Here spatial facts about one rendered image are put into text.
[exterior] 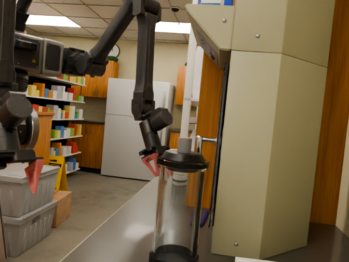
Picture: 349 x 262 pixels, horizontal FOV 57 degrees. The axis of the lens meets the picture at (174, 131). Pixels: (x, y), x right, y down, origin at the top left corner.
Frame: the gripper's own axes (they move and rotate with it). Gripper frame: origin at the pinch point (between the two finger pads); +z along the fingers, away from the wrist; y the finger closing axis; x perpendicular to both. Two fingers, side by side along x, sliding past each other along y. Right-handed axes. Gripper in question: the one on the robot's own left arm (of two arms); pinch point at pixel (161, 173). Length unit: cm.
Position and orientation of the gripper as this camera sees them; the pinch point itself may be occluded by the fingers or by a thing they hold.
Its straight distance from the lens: 113.2
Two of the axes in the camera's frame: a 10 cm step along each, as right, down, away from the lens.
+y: 6.4, 0.2, 7.7
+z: 2.8, 9.2, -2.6
